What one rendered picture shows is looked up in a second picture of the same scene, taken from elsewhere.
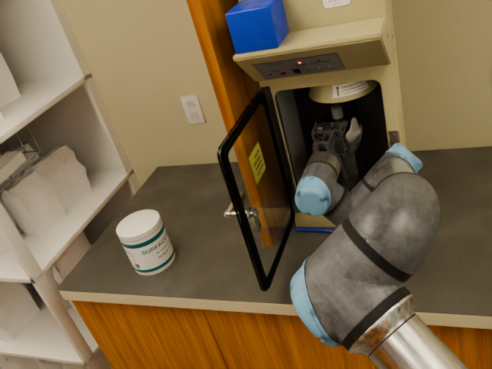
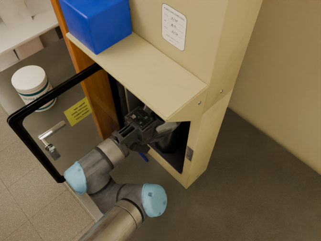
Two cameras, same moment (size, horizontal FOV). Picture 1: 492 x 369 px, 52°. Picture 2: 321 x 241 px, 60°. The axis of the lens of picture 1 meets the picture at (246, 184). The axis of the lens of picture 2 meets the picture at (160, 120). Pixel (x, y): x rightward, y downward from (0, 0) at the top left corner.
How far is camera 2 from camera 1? 80 cm
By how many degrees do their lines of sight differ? 29
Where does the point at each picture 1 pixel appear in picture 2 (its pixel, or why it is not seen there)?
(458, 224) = (213, 211)
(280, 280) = not seen: hidden behind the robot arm
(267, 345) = not seen: hidden behind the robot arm
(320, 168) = (95, 161)
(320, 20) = (157, 43)
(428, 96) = (280, 100)
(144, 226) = (28, 84)
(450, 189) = (237, 177)
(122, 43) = not seen: outside the picture
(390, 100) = (194, 134)
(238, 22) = (67, 11)
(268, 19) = (87, 29)
